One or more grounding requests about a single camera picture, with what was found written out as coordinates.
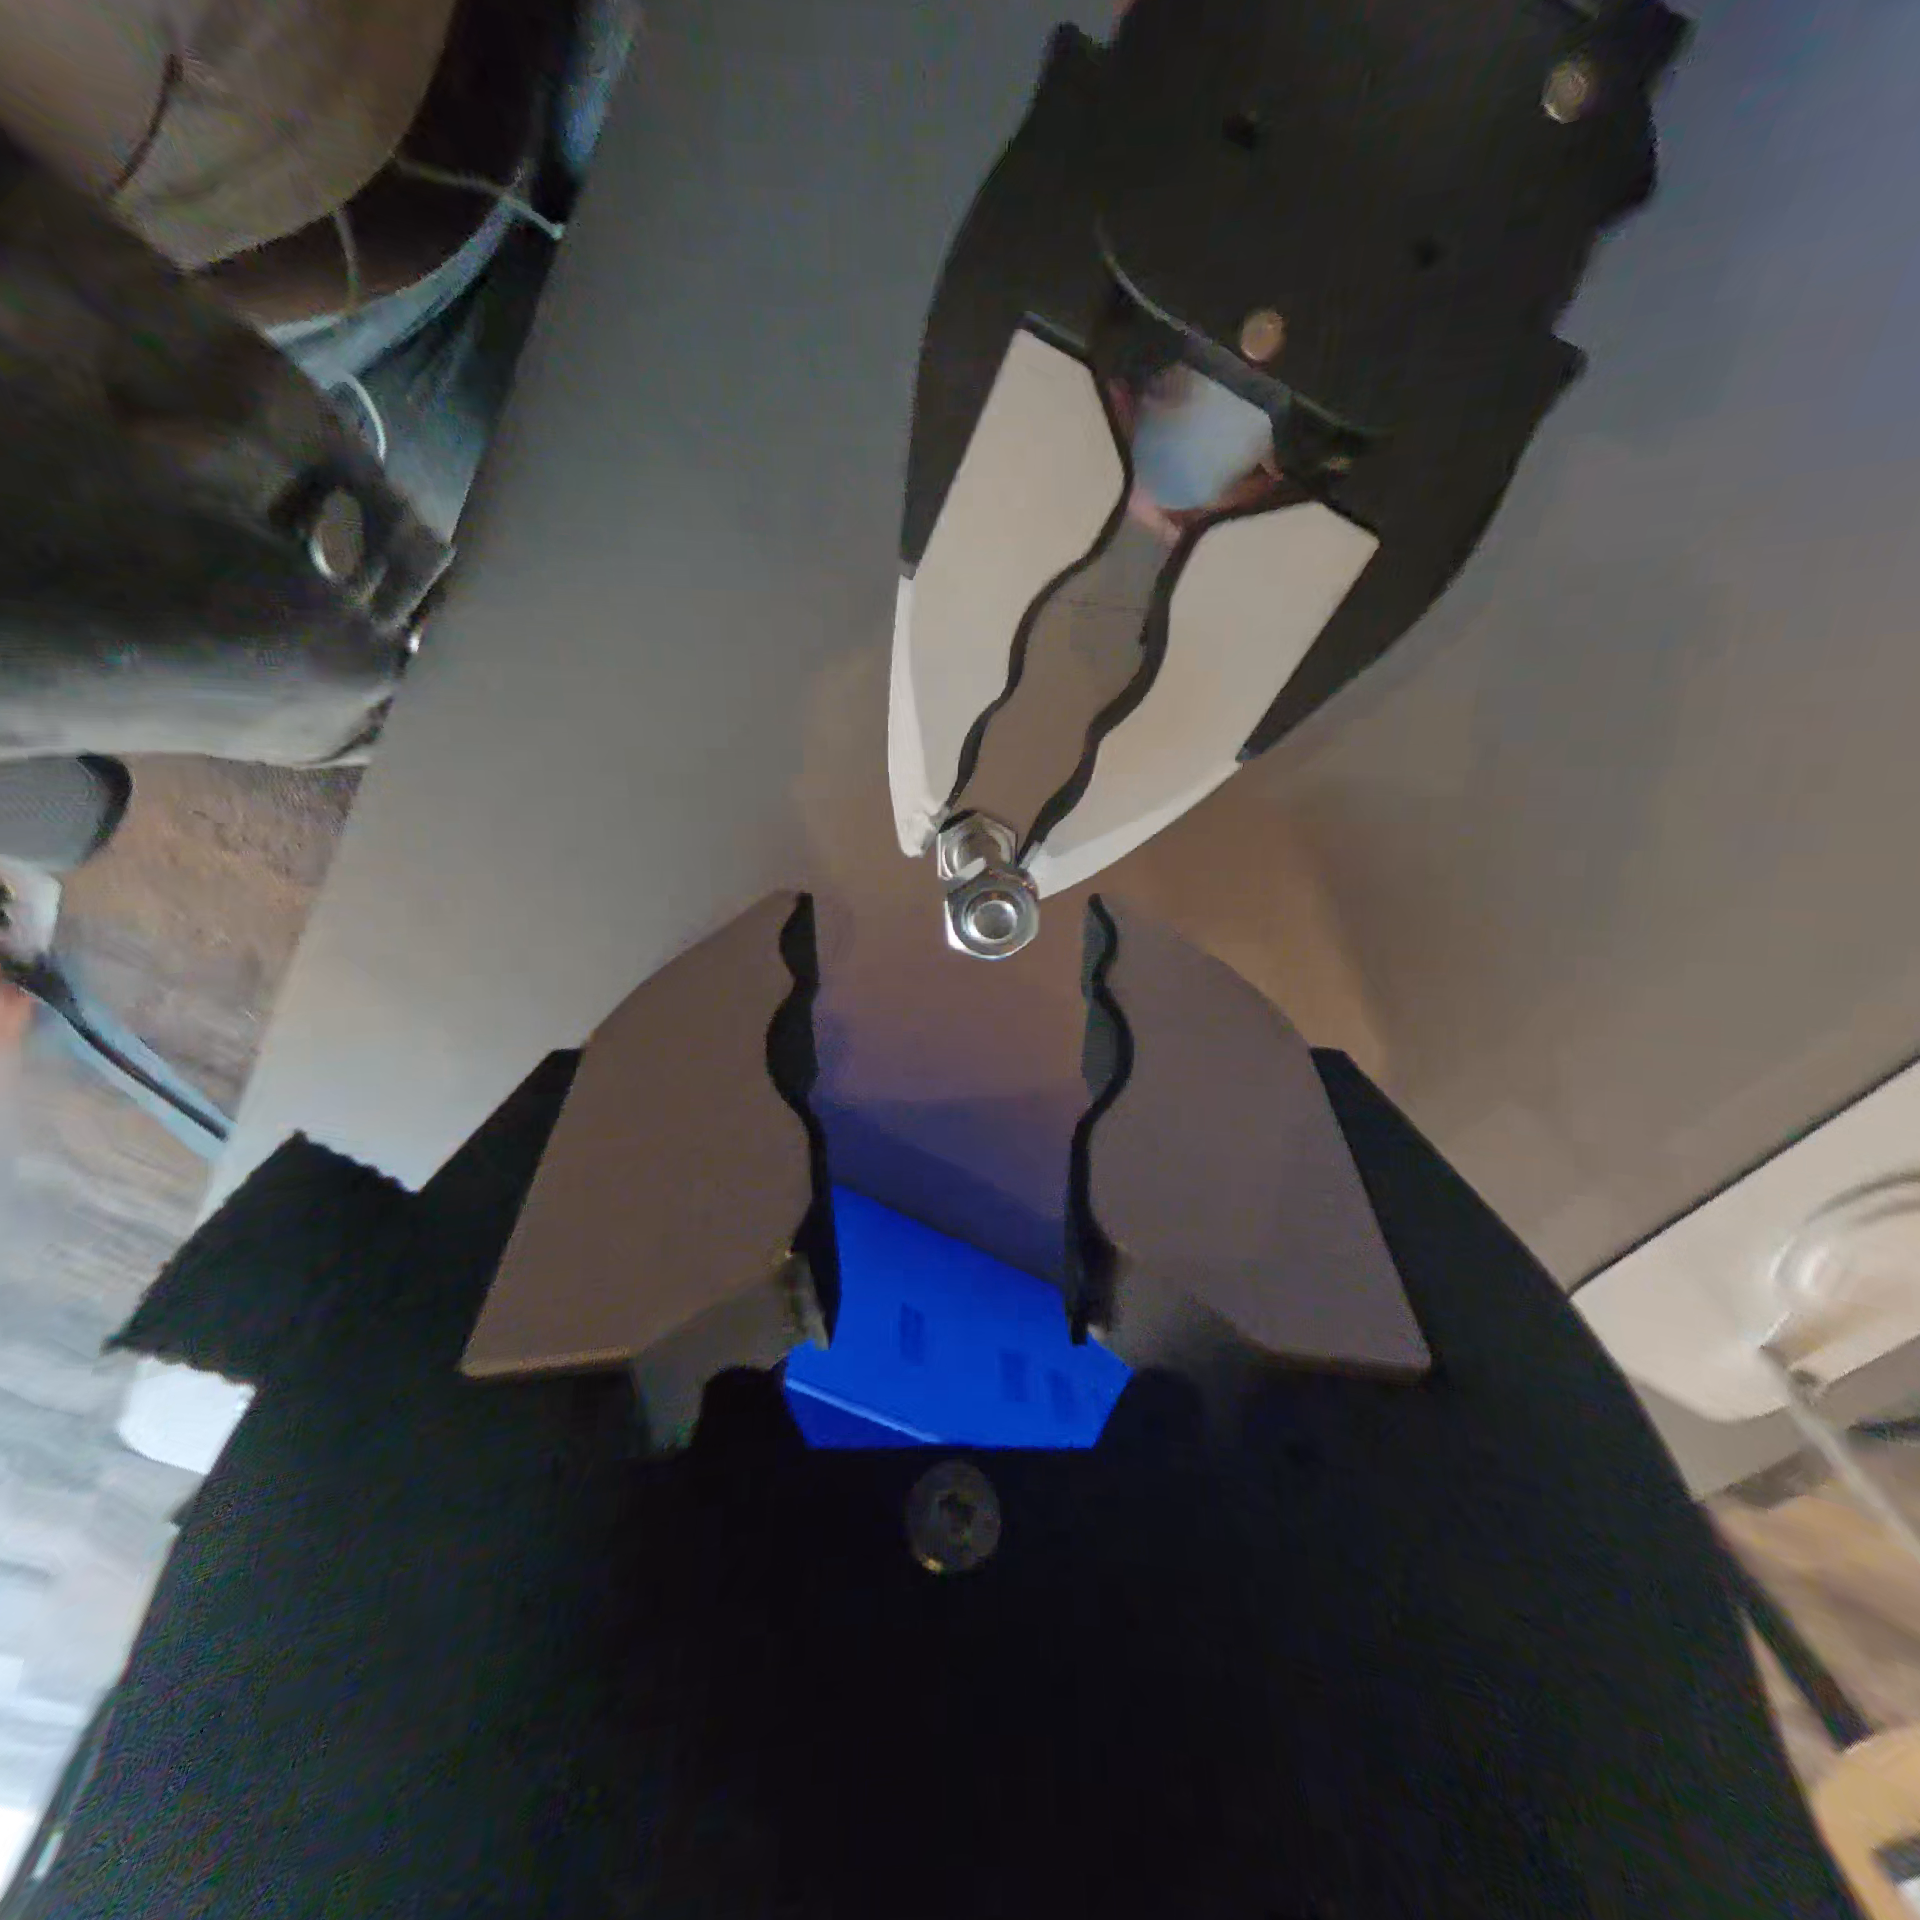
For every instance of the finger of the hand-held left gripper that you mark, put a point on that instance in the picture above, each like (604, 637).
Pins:
(990, 570)
(1244, 645)

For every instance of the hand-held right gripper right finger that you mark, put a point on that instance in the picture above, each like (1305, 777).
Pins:
(1244, 1199)

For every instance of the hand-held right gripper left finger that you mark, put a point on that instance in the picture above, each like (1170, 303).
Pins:
(660, 1185)

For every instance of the steel hex bolt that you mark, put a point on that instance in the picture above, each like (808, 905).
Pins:
(976, 841)

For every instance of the blue plastic bin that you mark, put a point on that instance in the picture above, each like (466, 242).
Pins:
(929, 1319)

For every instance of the steel hex nut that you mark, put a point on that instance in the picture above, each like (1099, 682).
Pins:
(1012, 930)

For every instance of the blue jeans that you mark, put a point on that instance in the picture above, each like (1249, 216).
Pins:
(451, 345)

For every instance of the grey denim jacket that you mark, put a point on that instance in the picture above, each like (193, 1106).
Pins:
(151, 570)

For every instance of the beige shirt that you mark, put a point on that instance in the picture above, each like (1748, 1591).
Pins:
(270, 133)

